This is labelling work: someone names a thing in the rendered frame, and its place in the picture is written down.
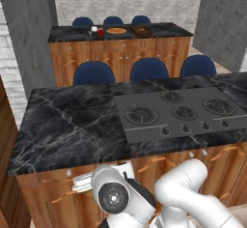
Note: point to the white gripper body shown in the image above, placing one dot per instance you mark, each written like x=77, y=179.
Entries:
x=82, y=183

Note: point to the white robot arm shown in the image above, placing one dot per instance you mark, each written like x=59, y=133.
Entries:
x=180, y=186

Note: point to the silver drawer knob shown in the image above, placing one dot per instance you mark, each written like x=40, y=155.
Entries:
x=68, y=173

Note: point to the wooden drawer front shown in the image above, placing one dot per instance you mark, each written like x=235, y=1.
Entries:
x=48, y=180

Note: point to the wooden dining counter cupboards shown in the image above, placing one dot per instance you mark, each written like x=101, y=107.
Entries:
x=119, y=56

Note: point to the wooden cupboard door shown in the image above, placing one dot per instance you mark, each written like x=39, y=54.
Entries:
x=151, y=174
x=58, y=211
x=230, y=174

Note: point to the tall wooden cabinet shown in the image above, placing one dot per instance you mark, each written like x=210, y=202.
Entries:
x=9, y=174

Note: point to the black hob knob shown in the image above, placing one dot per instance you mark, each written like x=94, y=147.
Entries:
x=225, y=124
x=205, y=126
x=164, y=131
x=185, y=129

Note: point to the blue stool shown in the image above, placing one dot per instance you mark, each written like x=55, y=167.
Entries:
x=149, y=70
x=82, y=21
x=93, y=73
x=197, y=65
x=141, y=19
x=113, y=20

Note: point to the silver cupboard knob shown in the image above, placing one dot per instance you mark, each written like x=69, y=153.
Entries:
x=204, y=152
x=191, y=154

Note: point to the black gas hob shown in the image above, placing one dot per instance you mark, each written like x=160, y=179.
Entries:
x=180, y=112

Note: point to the small silver utensil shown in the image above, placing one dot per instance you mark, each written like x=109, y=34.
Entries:
x=90, y=33

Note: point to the red cup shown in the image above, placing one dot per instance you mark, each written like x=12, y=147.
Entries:
x=100, y=32

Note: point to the white cup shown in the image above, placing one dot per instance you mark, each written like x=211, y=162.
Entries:
x=94, y=29

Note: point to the round wooden board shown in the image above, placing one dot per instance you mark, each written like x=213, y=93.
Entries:
x=116, y=30

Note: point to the brown rectangular tray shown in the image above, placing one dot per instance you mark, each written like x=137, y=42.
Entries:
x=142, y=31

